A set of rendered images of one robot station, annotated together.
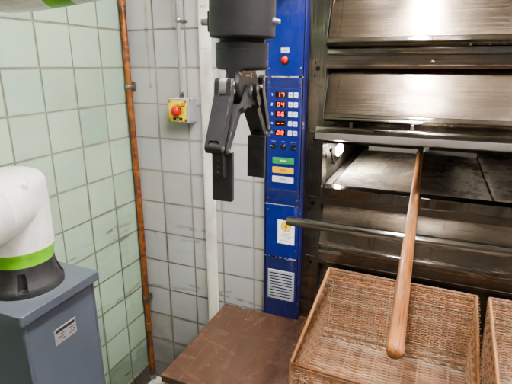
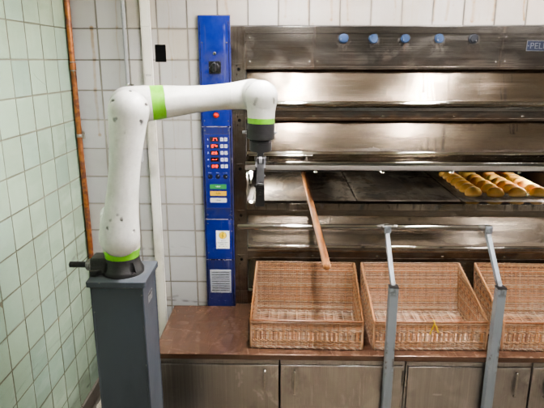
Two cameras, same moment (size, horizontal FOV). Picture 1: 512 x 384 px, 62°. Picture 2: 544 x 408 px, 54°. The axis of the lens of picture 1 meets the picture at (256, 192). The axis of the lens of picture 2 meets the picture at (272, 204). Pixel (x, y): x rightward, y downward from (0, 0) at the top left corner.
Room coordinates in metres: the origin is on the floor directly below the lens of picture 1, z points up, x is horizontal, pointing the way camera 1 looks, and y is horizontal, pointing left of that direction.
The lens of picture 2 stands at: (-1.06, 0.64, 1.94)
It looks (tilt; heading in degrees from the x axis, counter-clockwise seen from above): 15 degrees down; 339
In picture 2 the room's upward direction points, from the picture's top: straight up
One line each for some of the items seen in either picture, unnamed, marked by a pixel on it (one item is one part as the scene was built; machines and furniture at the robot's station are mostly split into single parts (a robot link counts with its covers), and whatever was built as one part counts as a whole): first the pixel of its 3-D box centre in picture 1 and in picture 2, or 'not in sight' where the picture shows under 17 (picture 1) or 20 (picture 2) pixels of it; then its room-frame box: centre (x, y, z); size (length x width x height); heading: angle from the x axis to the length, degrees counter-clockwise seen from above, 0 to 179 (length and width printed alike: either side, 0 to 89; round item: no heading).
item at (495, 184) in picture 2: not in sight; (489, 180); (1.46, -1.80, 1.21); 0.61 x 0.48 x 0.06; 157
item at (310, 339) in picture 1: (387, 345); (305, 302); (1.25, -0.45, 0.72); 0.56 x 0.49 x 0.28; 66
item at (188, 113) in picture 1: (181, 110); not in sight; (1.81, 0.31, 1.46); 0.10 x 0.07 x 0.10; 67
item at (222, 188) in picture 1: (222, 176); (260, 196); (0.57, 0.05, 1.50); 0.03 x 0.01 x 0.07; 70
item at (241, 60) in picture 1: (241, 75); (260, 153); (0.63, 0.02, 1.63); 0.08 x 0.07 x 0.09; 160
